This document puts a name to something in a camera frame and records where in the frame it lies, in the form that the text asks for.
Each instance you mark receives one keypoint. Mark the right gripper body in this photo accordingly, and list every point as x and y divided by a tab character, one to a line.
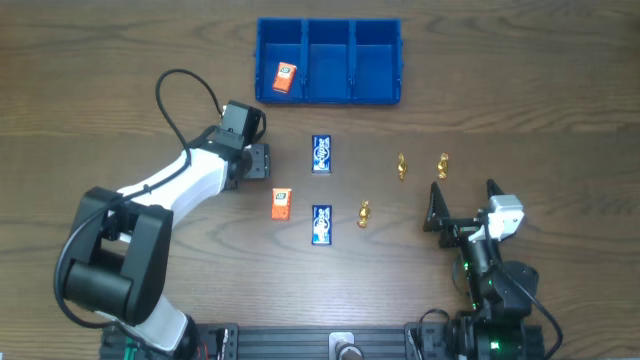
457	230

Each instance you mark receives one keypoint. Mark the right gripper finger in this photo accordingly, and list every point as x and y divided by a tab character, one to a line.
494	189
435	210

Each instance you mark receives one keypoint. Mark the orange candy box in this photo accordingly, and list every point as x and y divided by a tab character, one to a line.
281	210
284	81

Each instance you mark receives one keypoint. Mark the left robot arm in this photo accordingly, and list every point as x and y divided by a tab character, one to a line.
195	180

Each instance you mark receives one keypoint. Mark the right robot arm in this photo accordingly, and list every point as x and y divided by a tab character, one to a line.
505	295

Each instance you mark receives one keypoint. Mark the gold wrapped candy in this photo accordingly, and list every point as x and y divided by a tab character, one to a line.
363	214
401	166
442	166

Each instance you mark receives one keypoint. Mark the blue candy pack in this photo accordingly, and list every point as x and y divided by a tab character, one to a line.
321	225
321	155

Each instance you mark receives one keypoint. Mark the blue tray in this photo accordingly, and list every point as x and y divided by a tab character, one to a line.
327	75

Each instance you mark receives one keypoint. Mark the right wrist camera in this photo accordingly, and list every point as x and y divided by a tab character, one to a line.
505	215

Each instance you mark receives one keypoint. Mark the mounting rail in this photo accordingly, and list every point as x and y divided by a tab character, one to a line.
290	345

